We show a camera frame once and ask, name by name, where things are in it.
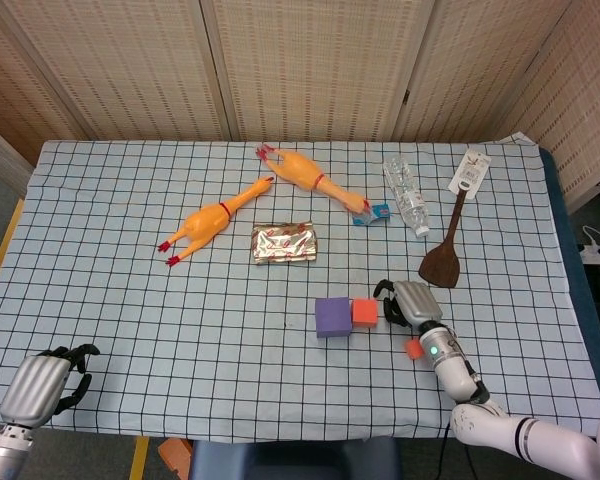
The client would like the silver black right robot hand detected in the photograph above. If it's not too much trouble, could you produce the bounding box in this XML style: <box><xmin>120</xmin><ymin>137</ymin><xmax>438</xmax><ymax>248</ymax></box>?
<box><xmin>373</xmin><ymin>279</ymin><xmax>444</xmax><ymax>332</ymax></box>

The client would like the orange box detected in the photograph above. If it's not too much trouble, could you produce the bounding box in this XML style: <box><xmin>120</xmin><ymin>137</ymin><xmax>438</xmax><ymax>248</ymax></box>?
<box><xmin>158</xmin><ymin>437</ymin><xmax>194</xmax><ymax>474</ymax></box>

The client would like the gold foil packet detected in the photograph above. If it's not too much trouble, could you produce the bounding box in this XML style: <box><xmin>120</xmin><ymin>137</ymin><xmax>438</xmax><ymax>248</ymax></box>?
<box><xmin>251</xmin><ymin>222</ymin><xmax>320</xmax><ymax>266</ymax></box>

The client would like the large purple foam cube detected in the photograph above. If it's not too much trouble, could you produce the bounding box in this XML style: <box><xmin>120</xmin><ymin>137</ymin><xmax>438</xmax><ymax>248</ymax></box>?
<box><xmin>314</xmin><ymin>296</ymin><xmax>354</xmax><ymax>340</ymax></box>

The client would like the small blue snack packet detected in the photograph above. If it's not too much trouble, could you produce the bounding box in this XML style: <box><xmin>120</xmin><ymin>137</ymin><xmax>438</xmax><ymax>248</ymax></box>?
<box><xmin>351</xmin><ymin>201</ymin><xmax>394</xmax><ymax>227</ymax></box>

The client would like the clear plastic water bottle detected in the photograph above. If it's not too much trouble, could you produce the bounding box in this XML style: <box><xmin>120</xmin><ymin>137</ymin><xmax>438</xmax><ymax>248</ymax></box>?
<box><xmin>382</xmin><ymin>157</ymin><xmax>431</xmax><ymax>239</ymax></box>

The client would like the dark wooden spatula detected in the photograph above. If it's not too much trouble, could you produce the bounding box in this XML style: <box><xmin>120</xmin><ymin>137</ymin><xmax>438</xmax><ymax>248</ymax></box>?
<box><xmin>418</xmin><ymin>182</ymin><xmax>471</xmax><ymax>290</ymax></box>

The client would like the woven folding screen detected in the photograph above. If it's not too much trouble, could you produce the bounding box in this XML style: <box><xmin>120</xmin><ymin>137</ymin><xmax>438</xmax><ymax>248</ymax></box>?
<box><xmin>0</xmin><ymin>0</ymin><xmax>600</xmax><ymax>214</ymax></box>

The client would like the plastic-wrapped yellow rubber chicken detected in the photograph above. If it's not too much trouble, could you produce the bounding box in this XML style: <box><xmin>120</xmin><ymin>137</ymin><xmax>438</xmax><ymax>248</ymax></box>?
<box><xmin>256</xmin><ymin>143</ymin><xmax>372</xmax><ymax>217</ymax></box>

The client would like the bare yellow rubber chicken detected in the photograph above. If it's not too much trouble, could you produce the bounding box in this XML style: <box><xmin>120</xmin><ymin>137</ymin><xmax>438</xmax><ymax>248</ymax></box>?
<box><xmin>157</xmin><ymin>175</ymin><xmax>275</xmax><ymax>266</ymax></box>

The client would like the larger orange foam cube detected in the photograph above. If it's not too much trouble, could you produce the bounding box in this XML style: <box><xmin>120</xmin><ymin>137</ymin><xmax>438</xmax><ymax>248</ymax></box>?
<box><xmin>351</xmin><ymin>298</ymin><xmax>380</xmax><ymax>329</ymax></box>

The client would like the white paper spatula tag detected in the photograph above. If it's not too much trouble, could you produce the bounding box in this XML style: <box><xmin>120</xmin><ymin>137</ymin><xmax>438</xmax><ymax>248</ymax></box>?
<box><xmin>448</xmin><ymin>148</ymin><xmax>493</xmax><ymax>201</ymax></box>

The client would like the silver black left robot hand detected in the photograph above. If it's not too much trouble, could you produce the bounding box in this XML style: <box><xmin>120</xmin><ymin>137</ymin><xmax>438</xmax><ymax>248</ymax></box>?
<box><xmin>0</xmin><ymin>343</ymin><xmax>101</xmax><ymax>429</ymax></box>

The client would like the dark blue padded stool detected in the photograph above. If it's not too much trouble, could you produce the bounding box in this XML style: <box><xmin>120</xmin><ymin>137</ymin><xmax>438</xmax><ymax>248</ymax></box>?
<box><xmin>188</xmin><ymin>437</ymin><xmax>404</xmax><ymax>480</ymax></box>

